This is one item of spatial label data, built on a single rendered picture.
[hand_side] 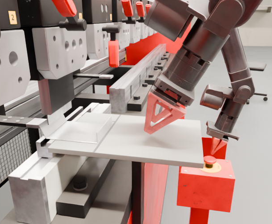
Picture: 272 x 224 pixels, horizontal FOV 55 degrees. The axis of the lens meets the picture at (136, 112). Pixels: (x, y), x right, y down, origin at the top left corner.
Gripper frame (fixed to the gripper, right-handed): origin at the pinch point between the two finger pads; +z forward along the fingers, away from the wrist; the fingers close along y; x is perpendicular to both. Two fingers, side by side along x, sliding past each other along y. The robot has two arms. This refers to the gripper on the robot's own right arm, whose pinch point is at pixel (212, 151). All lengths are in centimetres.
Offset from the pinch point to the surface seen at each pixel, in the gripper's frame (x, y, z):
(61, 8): 46, 38, -35
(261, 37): -1166, -296, -50
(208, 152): -5.3, -0.1, 3.3
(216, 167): 9.6, -0.4, 0.2
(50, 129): 40, 40, -12
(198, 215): 7.1, -2.7, 21.2
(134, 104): -9.5, 30.9, -4.0
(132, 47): -179, 67, 2
